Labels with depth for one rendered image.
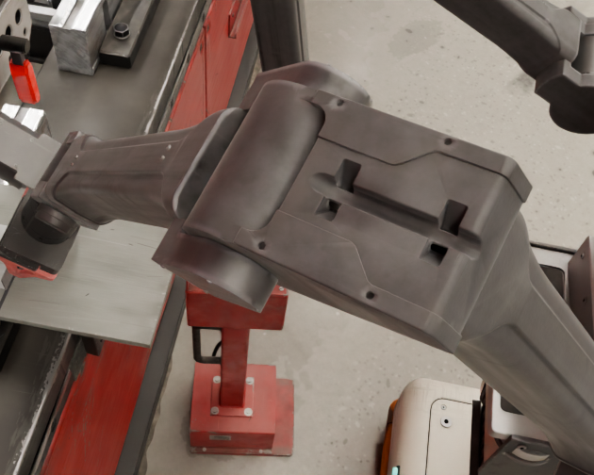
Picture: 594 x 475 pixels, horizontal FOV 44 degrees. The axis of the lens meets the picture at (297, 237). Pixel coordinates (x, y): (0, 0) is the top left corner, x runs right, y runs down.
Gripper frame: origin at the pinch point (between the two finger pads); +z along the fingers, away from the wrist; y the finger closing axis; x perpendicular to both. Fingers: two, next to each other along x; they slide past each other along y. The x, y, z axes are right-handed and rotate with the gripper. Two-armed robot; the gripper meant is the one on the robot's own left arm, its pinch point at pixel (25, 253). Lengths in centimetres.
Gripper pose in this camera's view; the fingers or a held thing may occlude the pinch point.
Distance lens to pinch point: 91.4
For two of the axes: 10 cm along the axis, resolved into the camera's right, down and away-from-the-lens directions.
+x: 8.2, 4.4, 3.6
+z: -5.4, 4.0, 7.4
